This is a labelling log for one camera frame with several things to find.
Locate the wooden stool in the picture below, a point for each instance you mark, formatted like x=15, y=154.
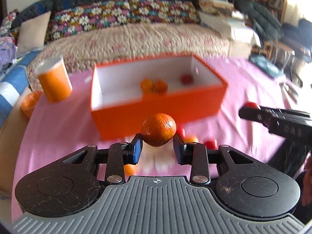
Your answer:
x=268, y=48

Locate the pink tablecloth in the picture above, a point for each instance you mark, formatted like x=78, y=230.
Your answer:
x=61, y=126

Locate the floral pillow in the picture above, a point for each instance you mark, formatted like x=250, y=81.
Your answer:
x=165, y=11
x=85, y=17

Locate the dark blue jacket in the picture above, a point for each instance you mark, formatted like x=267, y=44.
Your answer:
x=299, y=39

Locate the orange bowl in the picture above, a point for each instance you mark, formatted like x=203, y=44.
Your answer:
x=30, y=102

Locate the beige cushion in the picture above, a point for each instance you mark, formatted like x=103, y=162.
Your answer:
x=33, y=33

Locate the orange cardboard box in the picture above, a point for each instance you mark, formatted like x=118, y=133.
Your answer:
x=158, y=109

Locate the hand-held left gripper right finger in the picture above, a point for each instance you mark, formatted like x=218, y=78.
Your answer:
x=177, y=151

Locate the blue white striped cloth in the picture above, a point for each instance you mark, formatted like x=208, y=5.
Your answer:
x=11, y=90

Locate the red tomato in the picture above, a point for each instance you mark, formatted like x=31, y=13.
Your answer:
x=252, y=104
x=210, y=143
x=187, y=79
x=180, y=131

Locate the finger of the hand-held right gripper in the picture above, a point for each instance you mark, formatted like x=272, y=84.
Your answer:
x=251, y=114

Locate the tangerine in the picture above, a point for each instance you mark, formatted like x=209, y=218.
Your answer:
x=129, y=169
x=160, y=86
x=147, y=85
x=158, y=129
x=191, y=139

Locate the cream quilted sofa cover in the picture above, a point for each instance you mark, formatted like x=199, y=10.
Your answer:
x=134, y=39

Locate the stack of books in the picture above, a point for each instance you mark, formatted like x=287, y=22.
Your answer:
x=217, y=7

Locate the dark green jacket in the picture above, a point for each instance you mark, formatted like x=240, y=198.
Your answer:
x=260, y=17

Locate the orange canister with white lid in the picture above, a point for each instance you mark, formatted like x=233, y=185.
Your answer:
x=54, y=82

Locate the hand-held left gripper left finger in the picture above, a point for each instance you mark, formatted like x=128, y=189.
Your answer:
x=137, y=151

